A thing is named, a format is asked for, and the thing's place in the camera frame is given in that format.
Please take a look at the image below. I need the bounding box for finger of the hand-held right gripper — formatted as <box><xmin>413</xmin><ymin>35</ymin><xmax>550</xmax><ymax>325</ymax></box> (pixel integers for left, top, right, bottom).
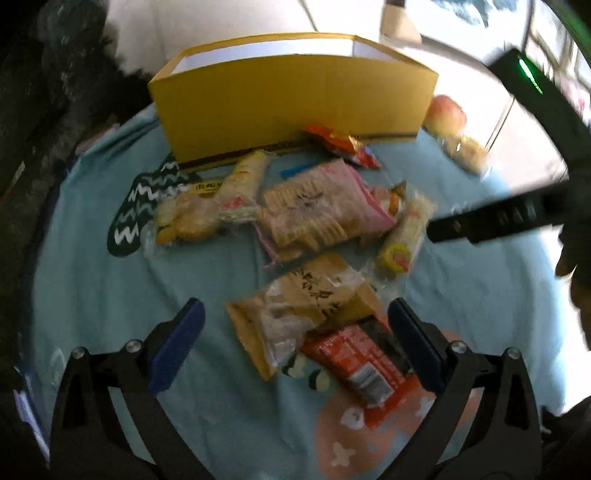
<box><xmin>426</xmin><ymin>182</ymin><xmax>571</xmax><ymax>245</ymax></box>

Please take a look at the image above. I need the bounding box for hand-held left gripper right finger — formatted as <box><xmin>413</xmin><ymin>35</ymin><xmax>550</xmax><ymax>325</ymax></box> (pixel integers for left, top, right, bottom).
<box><xmin>355</xmin><ymin>296</ymin><xmax>543</xmax><ymax>480</ymax></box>

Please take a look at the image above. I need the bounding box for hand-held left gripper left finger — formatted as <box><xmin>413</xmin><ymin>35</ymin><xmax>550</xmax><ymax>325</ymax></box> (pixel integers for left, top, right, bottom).
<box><xmin>48</xmin><ymin>298</ymin><xmax>218</xmax><ymax>480</ymax></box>

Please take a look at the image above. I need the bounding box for red dark snack packet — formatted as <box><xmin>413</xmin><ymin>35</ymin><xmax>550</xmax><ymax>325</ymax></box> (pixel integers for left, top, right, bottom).
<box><xmin>300</xmin><ymin>318</ymin><xmax>416</xmax><ymax>409</ymax></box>

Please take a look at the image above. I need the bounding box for yellow roll cake packet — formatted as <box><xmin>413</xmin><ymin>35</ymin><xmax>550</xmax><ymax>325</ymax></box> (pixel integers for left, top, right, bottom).
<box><xmin>374</xmin><ymin>182</ymin><xmax>435</xmax><ymax>278</ymax></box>

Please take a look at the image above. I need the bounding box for beige bread packet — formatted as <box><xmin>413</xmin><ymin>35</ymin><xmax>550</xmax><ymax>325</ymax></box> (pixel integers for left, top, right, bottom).
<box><xmin>225</xmin><ymin>253</ymin><xmax>384</xmax><ymax>381</ymax></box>

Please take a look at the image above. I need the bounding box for golden pastry clear wrap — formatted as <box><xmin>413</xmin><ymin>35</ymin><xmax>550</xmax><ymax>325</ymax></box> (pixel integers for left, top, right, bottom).
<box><xmin>143</xmin><ymin>191</ymin><xmax>222</xmax><ymax>252</ymax></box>

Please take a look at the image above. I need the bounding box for pink cracker packet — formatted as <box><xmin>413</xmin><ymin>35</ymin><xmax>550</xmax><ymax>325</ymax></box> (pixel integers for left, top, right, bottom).
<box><xmin>256</xmin><ymin>159</ymin><xmax>398</xmax><ymax>264</ymax></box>

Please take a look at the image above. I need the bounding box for white red long packet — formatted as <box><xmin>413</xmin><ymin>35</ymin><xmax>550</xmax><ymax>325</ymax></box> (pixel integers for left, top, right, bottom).
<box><xmin>217</xmin><ymin>150</ymin><xmax>271</xmax><ymax>222</ymax></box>

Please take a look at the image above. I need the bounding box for red orange snack packet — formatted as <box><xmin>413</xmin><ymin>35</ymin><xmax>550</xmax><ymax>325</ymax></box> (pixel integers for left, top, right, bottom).
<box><xmin>302</xmin><ymin>124</ymin><xmax>382</xmax><ymax>169</ymax></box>

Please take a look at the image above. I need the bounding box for yellow cardboard box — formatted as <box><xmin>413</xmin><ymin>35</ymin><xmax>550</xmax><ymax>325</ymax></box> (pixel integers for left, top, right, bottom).
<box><xmin>148</xmin><ymin>32</ymin><xmax>439</xmax><ymax>174</ymax></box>

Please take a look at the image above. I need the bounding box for person's right hand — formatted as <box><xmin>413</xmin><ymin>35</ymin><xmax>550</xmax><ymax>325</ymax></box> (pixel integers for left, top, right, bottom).
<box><xmin>554</xmin><ymin>222</ymin><xmax>591</xmax><ymax>352</ymax></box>

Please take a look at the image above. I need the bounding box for white cabinet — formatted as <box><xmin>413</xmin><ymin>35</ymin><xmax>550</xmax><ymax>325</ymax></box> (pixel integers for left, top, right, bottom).
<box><xmin>480</xmin><ymin>88</ymin><xmax>568</xmax><ymax>195</ymax></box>

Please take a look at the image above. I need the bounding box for wrapped bread bun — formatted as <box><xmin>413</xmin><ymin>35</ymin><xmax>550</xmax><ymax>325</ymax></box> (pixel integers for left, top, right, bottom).
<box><xmin>438</xmin><ymin>134</ymin><xmax>490</xmax><ymax>174</ymax></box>

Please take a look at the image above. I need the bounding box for light blue printed tablecloth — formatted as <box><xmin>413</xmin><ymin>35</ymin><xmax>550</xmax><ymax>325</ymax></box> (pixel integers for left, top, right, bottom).
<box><xmin>28</xmin><ymin>99</ymin><xmax>573</xmax><ymax>480</ymax></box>

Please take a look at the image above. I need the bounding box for red apple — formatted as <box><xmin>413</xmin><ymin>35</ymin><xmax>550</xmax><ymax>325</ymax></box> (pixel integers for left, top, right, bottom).
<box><xmin>422</xmin><ymin>95</ymin><xmax>468</xmax><ymax>137</ymax></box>

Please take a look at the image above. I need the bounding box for framed lotus painting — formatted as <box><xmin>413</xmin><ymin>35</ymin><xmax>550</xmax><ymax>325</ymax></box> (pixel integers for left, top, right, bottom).
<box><xmin>406</xmin><ymin>0</ymin><xmax>536</xmax><ymax>56</ymax></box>

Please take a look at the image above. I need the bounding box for cardboard corner protector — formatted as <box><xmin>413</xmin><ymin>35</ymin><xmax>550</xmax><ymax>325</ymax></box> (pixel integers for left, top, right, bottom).
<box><xmin>383</xmin><ymin>0</ymin><xmax>422</xmax><ymax>44</ymax></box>

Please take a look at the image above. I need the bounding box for black carved wooden furniture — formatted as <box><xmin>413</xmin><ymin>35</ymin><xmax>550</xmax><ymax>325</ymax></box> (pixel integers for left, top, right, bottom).
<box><xmin>0</xmin><ymin>0</ymin><xmax>158</xmax><ymax>480</ymax></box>

